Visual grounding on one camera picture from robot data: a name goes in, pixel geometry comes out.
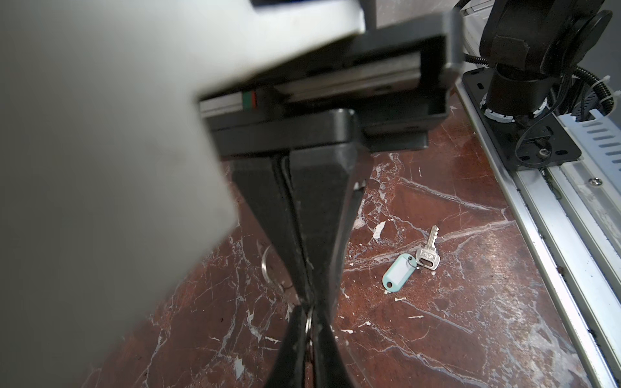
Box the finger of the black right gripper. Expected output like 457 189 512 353
232 156 311 303

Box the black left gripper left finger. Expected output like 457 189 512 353
265 306 310 388

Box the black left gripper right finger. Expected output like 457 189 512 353
310 309 355 388

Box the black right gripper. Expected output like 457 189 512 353
204 10 463 318

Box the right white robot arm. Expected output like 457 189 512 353
207 1 611 318

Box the key with light tag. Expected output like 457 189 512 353
382 226 441 293

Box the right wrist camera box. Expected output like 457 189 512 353
1 1 365 387

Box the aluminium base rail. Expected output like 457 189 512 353
456 82 620 387

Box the white slotted cable duct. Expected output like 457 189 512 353
559 109 620 192

